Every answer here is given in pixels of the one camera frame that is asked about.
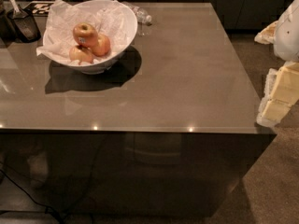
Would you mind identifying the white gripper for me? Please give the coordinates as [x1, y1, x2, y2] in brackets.
[254, 0, 299, 127]

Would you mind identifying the red yellow apple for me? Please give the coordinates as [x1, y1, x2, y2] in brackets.
[91, 34, 110, 57]
[73, 22, 98, 48]
[69, 45, 93, 63]

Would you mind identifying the white ceramic bowl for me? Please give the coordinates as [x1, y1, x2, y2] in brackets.
[42, 0, 139, 76]

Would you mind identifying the dark glossy table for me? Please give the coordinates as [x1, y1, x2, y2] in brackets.
[0, 3, 275, 217]

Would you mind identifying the clear plastic water bottle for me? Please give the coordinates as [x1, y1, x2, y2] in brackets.
[123, 2, 152, 25]

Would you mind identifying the white crumpled paper liner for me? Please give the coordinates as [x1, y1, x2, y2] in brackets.
[36, 0, 135, 63]

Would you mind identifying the black white patterned card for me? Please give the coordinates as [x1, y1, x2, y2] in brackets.
[24, 1, 54, 16]

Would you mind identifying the black floor cable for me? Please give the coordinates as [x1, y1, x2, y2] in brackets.
[0, 168, 66, 224]

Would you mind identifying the black scoop with white handle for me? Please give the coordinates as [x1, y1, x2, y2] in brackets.
[7, 0, 41, 43]

